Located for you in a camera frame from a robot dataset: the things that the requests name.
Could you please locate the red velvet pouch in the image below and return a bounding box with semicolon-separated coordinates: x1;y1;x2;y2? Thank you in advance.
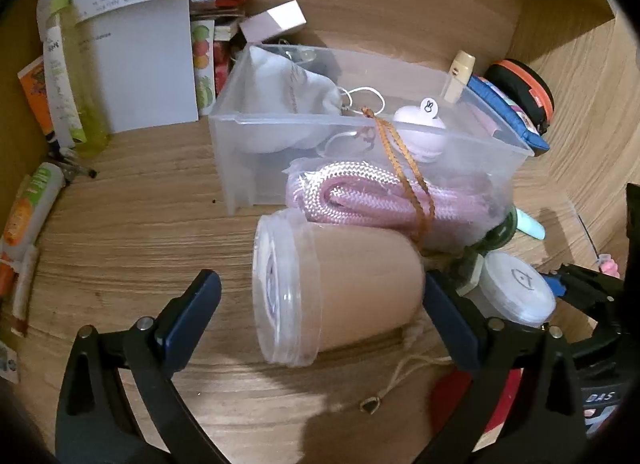
427;369;523;451

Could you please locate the white round cotton pad box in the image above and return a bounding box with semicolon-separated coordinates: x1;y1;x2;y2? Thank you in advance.
465;251;556;327

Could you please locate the mint green tube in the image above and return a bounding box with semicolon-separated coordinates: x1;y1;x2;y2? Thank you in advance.
515;208;546;241

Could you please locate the dark green glass jar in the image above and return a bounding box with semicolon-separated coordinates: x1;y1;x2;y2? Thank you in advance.
471;206;518;255

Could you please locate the pink rope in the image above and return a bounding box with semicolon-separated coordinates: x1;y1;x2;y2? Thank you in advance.
285;157;511;245

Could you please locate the clear lidded beige cup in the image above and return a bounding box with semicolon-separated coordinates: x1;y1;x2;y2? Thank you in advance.
252;208;425;368

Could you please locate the pink macaron case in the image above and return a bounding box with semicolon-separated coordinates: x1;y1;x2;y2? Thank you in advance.
393;98;447;163

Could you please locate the white drawstring pouch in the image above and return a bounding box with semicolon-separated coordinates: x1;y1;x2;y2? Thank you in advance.
229;46;342;154

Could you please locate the white paper box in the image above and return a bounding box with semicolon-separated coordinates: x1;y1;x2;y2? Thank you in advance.
0;343;20;384

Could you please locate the lip balm stick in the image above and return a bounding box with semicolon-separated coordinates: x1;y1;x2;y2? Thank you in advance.
11;244;39;337

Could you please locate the blue patterned pencil pouch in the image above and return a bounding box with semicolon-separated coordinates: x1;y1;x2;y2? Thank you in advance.
468;76;550;155

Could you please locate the orange green lotion tube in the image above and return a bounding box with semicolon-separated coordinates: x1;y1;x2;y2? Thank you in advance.
1;161;64;262

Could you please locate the black orange round case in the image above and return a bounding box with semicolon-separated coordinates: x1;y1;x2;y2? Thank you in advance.
484;58;555;135

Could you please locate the clear plastic storage bin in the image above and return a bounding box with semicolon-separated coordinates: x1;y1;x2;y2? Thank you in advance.
209;44;532;251

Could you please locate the cream lotion bottle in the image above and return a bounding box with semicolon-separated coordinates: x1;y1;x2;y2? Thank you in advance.
444;50;475;104

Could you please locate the yellow-green spray bottle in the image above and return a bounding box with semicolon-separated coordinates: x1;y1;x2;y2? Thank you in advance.
43;0;108;158

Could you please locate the orange booklet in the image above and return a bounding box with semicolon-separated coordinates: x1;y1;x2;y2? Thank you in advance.
17;56;56;143

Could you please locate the fruit pattern card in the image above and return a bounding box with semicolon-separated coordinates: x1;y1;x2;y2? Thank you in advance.
191;20;216;117

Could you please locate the white paper folder stand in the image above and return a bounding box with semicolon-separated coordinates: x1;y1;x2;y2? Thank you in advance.
73;0;198;133

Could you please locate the small white cardboard box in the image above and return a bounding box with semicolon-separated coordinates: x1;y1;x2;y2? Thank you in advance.
240;0;307;43

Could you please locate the stack of books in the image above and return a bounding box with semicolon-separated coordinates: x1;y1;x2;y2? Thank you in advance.
189;0;247;98

